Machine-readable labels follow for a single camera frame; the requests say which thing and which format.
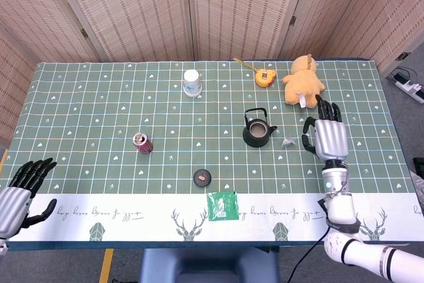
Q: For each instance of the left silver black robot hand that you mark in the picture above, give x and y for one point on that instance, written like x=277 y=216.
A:
x=13 y=206

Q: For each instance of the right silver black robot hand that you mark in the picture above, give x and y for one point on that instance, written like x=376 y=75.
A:
x=331 y=140

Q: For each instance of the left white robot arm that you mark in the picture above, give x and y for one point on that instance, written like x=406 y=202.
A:
x=2 y=246

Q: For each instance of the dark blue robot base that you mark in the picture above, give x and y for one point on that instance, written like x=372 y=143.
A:
x=208 y=266

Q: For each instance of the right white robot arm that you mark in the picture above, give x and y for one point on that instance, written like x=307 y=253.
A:
x=341 y=206

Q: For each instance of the black cast iron teapot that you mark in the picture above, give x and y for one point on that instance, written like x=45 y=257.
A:
x=253 y=140

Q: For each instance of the green tea packet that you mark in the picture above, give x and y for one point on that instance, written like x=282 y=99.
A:
x=222 y=205

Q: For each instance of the black teapot lid brown knob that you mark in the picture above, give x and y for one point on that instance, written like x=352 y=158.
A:
x=202 y=178

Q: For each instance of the yellow plush toy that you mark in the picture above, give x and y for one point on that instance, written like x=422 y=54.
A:
x=299 y=85

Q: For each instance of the yellow tape measure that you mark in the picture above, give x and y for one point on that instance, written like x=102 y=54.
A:
x=264 y=77

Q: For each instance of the white power strip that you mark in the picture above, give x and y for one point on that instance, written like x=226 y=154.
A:
x=410 y=87

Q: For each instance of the green grid tablecloth deer print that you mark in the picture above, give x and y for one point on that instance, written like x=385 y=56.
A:
x=99 y=130

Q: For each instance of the red soda can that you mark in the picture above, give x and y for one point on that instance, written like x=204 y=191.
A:
x=144 y=146

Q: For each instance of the white paper cup blue print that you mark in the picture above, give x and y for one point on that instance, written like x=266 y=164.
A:
x=192 y=84

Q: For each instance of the woven folding screen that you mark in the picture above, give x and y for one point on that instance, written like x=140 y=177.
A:
x=232 y=14

